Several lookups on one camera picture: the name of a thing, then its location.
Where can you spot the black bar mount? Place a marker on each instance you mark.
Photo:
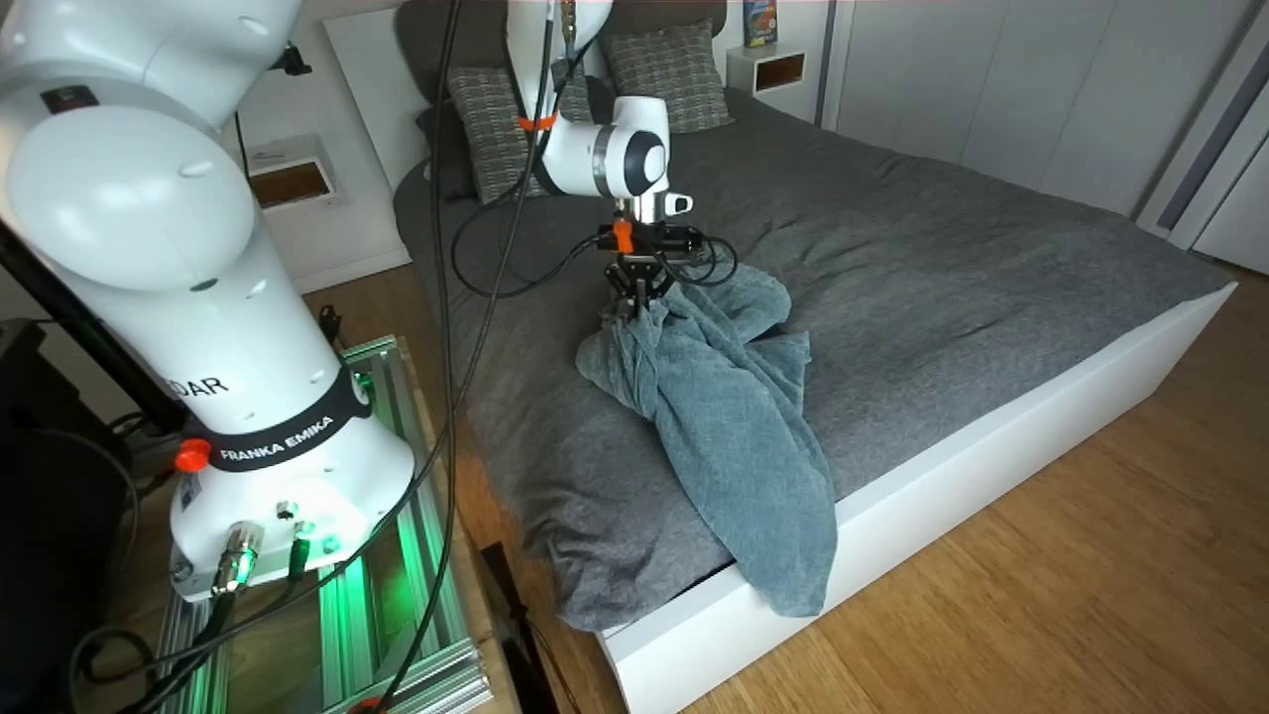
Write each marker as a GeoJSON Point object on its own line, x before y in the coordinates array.
{"type": "Point", "coordinates": [293, 62]}

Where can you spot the small black floor object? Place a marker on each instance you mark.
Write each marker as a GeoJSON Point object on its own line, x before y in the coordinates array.
{"type": "Point", "coordinates": [328, 329]}

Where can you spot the white wardrobe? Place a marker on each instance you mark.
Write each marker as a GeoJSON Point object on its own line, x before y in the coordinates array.
{"type": "Point", "coordinates": [1003, 95]}

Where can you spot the grey checked pillow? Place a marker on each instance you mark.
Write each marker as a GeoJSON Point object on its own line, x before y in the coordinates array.
{"type": "Point", "coordinates": [486, 134]}
{"type": "Point", "coordinates": [688, 83]}

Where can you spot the grey bed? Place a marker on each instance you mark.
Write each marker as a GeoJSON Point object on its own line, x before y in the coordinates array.
{"type": "Point", "coordinates": [926, 265]}

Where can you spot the grey headboard cushion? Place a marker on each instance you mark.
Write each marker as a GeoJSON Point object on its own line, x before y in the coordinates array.
{"type": "Point", "coordinates": [674, 13]}
{"type": "Point", "coordinates": [439, 42]}

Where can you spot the black box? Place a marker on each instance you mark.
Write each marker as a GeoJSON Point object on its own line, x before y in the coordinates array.
{"type": "Point", "coordinates": [53, 559]}

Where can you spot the blue fleece blanket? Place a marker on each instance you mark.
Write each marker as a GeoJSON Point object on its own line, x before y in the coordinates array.
{"type": "Point", "coordinates": [737, 423]}

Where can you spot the aluminium profile robot stand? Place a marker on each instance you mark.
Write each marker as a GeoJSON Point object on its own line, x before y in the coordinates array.
{"type": "Point", "coordinates": [421, 680]}

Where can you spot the dark grey pillow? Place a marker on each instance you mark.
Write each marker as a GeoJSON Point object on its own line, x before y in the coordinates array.
{"type": "Point", "coordinates": [441, 163]}

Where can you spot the white door with grey strip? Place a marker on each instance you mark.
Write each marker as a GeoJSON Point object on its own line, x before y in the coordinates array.
{"type": "Point", "coordinates": [1241, 212]}

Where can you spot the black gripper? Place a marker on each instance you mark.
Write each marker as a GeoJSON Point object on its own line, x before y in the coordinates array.
{"type": "Point", "coordinates": [643, 265]}

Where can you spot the white bed frame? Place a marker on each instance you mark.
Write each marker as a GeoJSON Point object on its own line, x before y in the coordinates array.
{"type": "Point", "coordinates": [953, 490]}

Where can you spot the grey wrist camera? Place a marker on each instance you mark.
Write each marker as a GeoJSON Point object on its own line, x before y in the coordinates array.
{"type": "Point", "coordinates": [674, 206]}

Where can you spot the white nightstand with wooden opening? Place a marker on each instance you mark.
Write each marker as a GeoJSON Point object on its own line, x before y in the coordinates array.
{"type": "Point", "coordinates": [343, 245]}
{"type": "Point", "coordinates": [777, 104]}

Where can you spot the small framed picture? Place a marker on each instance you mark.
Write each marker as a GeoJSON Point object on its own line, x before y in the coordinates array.
{"type": "Point", "coordinates": [758, 21]}

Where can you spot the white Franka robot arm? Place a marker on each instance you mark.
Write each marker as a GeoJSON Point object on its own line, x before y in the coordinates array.
{"type": "Point", "coordinates": [145, 212]}

